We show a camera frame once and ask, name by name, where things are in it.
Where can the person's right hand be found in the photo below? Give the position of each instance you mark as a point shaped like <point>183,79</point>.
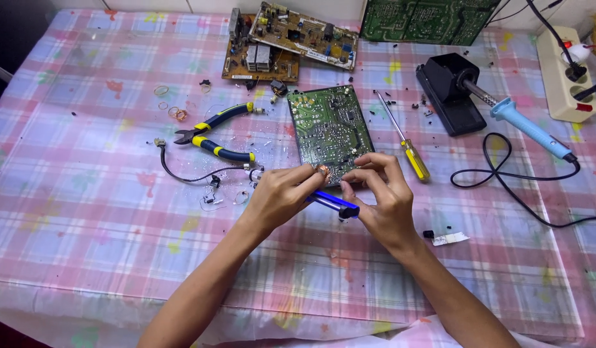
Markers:
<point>390,203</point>

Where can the person's left hand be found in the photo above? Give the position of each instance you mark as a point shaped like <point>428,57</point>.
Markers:
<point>274,198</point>

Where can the blue desoldering pump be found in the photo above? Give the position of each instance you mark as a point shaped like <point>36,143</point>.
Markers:
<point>334,204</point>

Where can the small black clip component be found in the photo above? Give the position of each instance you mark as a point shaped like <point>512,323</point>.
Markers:
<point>214,181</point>

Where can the small diode with leads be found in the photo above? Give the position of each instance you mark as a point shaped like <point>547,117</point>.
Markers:
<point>211,199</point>

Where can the white paper scrap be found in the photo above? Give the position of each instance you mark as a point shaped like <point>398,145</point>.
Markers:
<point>450,238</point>

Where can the blue yellow cutting pliers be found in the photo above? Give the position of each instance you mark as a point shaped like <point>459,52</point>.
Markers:
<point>216,145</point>

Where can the black coil component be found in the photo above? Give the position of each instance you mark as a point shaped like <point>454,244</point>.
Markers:
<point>278,88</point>

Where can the black soldering iron stand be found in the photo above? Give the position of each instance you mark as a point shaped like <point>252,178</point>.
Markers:
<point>448,92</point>

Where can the brown circuit board with transformers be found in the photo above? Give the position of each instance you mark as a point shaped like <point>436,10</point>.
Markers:
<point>259,60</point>

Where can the blue soldering iron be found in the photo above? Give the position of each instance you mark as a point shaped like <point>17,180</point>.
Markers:
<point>525,125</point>

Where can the tan populated circuit board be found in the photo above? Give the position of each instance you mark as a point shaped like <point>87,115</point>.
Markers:
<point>303,36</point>

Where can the plaid pastel tablecloth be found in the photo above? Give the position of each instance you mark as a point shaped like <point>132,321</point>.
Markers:
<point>109,217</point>

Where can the large green circuit board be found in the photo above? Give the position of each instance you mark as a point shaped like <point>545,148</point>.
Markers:
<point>423,19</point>

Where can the cream power strip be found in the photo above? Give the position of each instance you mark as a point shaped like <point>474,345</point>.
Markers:
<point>561,94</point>

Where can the black flat plug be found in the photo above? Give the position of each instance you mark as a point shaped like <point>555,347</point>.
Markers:
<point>588,92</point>

